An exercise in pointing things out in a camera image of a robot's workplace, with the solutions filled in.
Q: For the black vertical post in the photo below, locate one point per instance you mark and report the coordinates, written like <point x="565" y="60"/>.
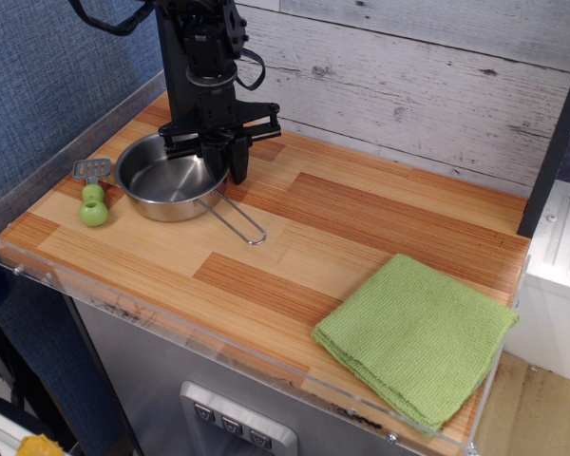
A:
<point x="181" y="93"/>

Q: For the green handled toy spatula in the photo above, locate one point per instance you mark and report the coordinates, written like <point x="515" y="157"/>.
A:
<point x="93" y="211"/>

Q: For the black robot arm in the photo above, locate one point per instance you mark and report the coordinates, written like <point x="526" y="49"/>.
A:
<point x="201" y="42"/>

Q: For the yellow object at corner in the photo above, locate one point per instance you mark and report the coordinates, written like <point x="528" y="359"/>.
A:
<point x="38" y="445"/>

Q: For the small steel pot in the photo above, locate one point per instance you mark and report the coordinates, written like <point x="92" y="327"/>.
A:
<point x="175" y="190"/>

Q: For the white ridged side unit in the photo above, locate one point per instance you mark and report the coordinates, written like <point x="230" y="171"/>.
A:
<point x="542" y="337"/>

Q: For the clear acrylic table guard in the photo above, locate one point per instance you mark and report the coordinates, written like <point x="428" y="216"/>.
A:
<point x="239" y="293"/>

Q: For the green folded cloth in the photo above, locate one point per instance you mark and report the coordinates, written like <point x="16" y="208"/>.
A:
<point x="423" y="341"/>

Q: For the silver button panel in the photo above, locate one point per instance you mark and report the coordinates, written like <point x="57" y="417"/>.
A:
<point x="233" y="423"/>

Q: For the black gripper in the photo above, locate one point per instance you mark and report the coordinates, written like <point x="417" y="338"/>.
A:
<point x="219" y="120"/>

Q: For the stainless steel cabinet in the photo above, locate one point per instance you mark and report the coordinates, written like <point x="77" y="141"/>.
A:
<point x="147" y="355"/>

